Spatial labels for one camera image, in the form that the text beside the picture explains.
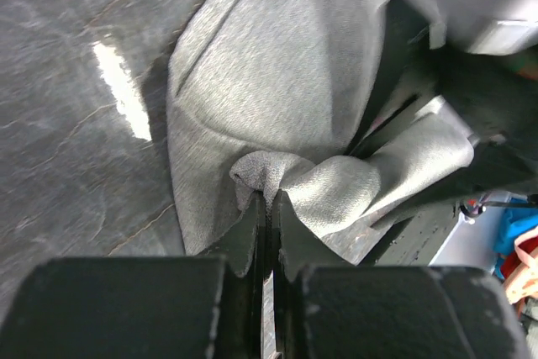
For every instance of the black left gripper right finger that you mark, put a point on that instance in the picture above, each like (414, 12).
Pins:
(326, 307)

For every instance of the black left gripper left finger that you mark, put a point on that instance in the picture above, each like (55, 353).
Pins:
(203, 306)

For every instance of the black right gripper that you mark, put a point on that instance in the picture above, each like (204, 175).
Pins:
(498, 103)

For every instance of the grey-green cloth napkin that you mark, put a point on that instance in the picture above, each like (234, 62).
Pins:
(265, 95)

